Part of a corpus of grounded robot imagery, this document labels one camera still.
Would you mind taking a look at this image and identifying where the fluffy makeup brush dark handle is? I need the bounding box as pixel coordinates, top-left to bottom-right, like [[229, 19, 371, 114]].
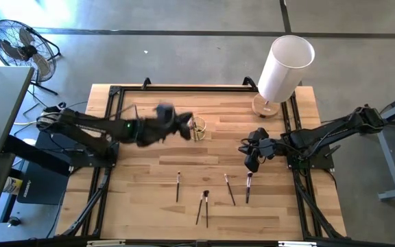
[[245, 171, 254, 204], [202, 189, 211, 228]]

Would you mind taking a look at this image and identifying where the black computer case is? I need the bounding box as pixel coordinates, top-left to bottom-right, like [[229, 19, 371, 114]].
[[16, 132, 75, 206]]

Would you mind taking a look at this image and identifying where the silver metal bracket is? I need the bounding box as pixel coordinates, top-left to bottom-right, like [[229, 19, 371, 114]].
[[278, 240, 318, 247], [86, 239, 127, 247]]

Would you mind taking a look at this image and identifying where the yellow labelled box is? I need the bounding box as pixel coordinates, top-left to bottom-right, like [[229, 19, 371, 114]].
[[2, 176, 24, 197]]

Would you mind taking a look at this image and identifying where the white shade wooden base lamp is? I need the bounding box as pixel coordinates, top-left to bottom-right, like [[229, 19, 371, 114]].
[[251, 34, 315, 119]]

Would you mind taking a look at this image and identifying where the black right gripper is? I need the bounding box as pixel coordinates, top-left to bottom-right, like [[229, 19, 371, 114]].
[[237, 127, 284, 173]]

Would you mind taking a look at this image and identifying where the small black round knob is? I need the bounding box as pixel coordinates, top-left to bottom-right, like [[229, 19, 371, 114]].
[[7, 215, 23, 228]]

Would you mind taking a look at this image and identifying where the black aluminium table frame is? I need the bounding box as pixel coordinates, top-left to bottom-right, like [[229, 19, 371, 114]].
[[56, 76, 349, 247]]

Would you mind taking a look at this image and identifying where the black support beam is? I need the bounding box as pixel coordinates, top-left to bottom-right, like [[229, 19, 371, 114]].
[[1, 135, 71, 176]]

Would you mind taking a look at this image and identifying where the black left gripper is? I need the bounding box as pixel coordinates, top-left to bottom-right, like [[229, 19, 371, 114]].
[[139, 103, 194, 147]]

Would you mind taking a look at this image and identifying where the grey metal table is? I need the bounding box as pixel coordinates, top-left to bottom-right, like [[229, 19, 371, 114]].
[[356, 87, 395, 202]]

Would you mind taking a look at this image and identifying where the grey office desk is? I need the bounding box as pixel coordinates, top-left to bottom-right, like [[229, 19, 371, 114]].
[[0, 66, 35, 155]]

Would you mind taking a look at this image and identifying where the black floor fan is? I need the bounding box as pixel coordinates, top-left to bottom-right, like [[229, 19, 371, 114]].
[[0, 19, 62, 96]]

